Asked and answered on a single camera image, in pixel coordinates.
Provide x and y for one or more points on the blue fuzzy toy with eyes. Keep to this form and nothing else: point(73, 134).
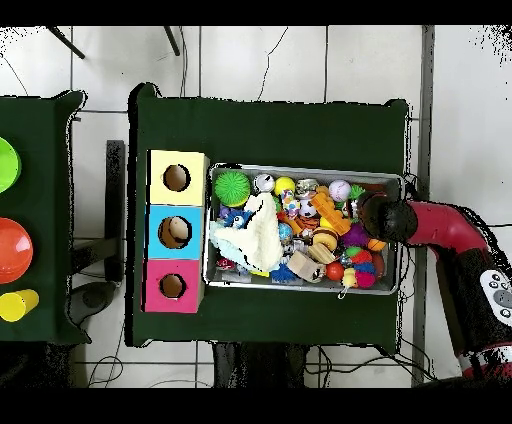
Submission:
point(232, 216)

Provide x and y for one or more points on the yellow cup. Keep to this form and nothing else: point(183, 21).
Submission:
point(16, 306)

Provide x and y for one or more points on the clear mesh bin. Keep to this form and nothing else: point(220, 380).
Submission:
point(232, 282)

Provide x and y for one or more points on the mint green cloth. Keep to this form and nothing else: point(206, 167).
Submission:
point(220, 238)

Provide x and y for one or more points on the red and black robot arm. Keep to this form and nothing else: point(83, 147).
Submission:
point(448, 228)

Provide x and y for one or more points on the toy hamburger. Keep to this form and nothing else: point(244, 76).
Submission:
point(324, 240)

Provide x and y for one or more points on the white baseball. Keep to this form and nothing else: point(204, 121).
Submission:
point(340, 190)

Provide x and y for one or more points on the dark green tablecloth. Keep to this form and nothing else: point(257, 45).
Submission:
point(264, 136)
point(48, 200)

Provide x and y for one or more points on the wooden box with three holes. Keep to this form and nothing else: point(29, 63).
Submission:
point(197, 197)

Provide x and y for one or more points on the green plate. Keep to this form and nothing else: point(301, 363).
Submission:
point(8, 164)

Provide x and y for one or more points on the black tripod leg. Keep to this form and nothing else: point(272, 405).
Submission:
point(172, 40)
point(64, 42)

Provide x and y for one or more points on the plain wooden cube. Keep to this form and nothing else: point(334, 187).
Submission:
point(302, 266)

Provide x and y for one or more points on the grey floor strip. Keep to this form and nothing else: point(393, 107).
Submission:
point(427, 120)

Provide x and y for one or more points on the cream muslin cloth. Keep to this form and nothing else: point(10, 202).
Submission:
point(260, 232)

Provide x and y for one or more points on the green spiky ball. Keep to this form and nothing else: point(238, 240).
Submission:
point(357, 192)
point(232, 188)

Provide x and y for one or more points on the orange plate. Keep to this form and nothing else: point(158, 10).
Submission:
point(14, 250)

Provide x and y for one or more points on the orange plastic comb toy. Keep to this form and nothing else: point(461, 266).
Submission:
point(330, 213)

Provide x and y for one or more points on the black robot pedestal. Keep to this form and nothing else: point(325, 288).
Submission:
point(256, 368)

